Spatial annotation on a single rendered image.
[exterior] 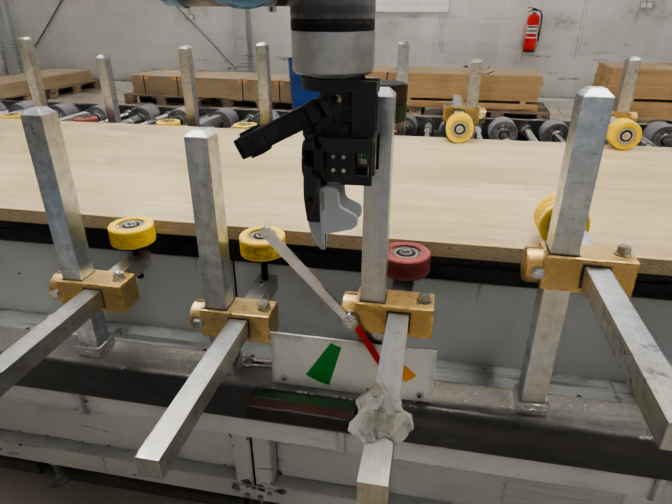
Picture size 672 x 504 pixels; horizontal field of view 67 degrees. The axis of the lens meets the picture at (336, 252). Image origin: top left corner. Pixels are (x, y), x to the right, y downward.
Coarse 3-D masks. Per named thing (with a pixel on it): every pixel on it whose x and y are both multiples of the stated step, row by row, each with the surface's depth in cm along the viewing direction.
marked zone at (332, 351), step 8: (328, 352) 80; (336, 352) 80; (320, 360) 81; (328, 360) 81; (336, 360) 80; (312, 368) 82; (320, 368) 82; (328, 368) 81; (312, 376) 83; (320, 376) 82; (328, 376) 82; (328, 384) 83
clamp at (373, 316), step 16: (352, 304) 76; (368, 304) 75; (384, 304) 75; (400, 304) 75; (416, 304) 75; (432, 304) 75; (368, 320) 76; (384, 320) 75; (416, 320) 74; (432, 320) 74; (416, 336) 76
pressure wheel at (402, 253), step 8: (392, 248) 84; (400, 248) 84; (408, 248) 82; (416, 248) 84; (424, 248) 83; (392, 256) 81; (400, 256) 81; (408, 256) 82; (416, 256) 81; (424, 256) 81; (392, 264) 80; (400, 264) 79; (408, 264) 79; (416, 264) 79; (424, 264) 80; (392, 272) 80; (400, 272) 80; (408, 272) 80; (416, 272) 80; (424, 272) 81; (400, 280) 80; (408, 280) 80
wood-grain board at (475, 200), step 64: (0, 128) 168; (64, 128) 168; (128, 128) 168; (192, 128) 168; (0, 192) 110; (128, 192) 110; (256, 192) 110; (448, 192) 110; (512, 192) 110; (640, 192) 110; (448, 256) 88; (512, 256) 86; (640, 256) 82
